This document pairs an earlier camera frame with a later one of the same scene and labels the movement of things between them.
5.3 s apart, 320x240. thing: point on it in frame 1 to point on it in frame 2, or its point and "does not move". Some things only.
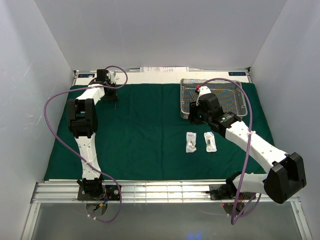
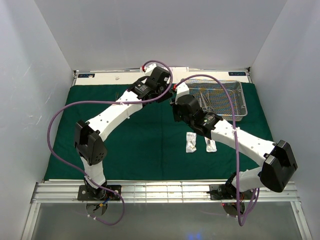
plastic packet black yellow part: x=210 y=142 does not move
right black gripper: x=193 y=109 to x=174 y=107
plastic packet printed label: x=191 y=140 does not move
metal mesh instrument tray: x=230 y=92 does not move
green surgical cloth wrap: x=141 y=135 does not move
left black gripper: x=112 y=98 to x=164 y=97
